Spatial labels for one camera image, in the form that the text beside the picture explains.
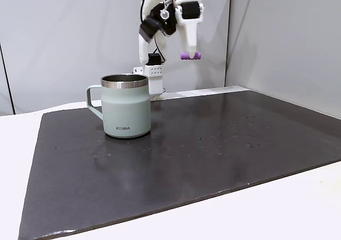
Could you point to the purple ribbed pen grip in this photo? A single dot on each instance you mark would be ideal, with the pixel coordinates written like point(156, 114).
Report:
point(197, 56)

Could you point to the pale green steel mug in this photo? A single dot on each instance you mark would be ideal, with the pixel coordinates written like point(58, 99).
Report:
point(125, 112)

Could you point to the black table mat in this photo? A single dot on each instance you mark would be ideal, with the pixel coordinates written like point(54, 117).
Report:
point(186, 157)

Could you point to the black camera box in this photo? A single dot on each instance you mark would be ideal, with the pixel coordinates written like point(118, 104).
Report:
point(155, 25)

